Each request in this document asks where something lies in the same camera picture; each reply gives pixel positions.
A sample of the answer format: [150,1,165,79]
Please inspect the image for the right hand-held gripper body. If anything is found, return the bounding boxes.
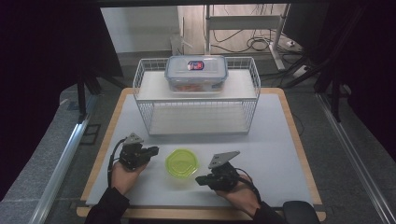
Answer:
[207,150,242,192]

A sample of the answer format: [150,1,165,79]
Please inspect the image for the white wire rack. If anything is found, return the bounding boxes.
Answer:
[132,56,262,137]

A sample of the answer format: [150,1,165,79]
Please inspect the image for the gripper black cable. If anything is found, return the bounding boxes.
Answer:
[233,167,263,205]
[106,137,128,189]

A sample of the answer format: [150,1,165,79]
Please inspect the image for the black metal stand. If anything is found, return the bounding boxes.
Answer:
[75,72,103,125]
[329,74,344,123]

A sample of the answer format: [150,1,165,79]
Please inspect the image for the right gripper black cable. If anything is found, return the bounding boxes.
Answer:
[233,167,263,205]

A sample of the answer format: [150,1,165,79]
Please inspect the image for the black square floor frame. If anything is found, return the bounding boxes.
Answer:
[79,123,103,146]

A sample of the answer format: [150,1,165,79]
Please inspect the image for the white power strip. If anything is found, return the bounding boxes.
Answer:
[291,64,310,79]

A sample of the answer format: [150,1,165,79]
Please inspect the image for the person's right hand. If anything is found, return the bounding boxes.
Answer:
[214,181,262,219]

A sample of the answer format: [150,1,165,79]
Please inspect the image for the aluminium rail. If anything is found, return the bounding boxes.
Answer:
[315,92,396,224]
[28,93,99,224]

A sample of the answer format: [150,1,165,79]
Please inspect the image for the person's left hand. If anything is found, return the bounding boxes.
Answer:
[109,160,148,197]

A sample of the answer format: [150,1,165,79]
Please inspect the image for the black floor cables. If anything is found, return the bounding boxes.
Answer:
[210,28,303,54]

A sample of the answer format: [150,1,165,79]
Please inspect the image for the white table mat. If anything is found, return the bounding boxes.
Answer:
[85,92,314,208]

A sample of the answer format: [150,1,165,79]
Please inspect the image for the black curtain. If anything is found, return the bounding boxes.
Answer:
[0,0,125,202]
[306,0,396,155]

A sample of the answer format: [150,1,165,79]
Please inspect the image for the white metal desk frame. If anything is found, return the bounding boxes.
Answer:
[203,3,292,72]

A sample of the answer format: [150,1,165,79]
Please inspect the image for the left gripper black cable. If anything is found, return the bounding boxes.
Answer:
[106,137,128,189]

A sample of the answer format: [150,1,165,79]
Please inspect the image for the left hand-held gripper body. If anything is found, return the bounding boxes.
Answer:
[118,133,151,172]

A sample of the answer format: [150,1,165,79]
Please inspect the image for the green round container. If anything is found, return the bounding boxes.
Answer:
[164,147,201,179]

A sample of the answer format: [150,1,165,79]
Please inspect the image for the clear rectangular food container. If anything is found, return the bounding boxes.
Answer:
[163,54,230,93]

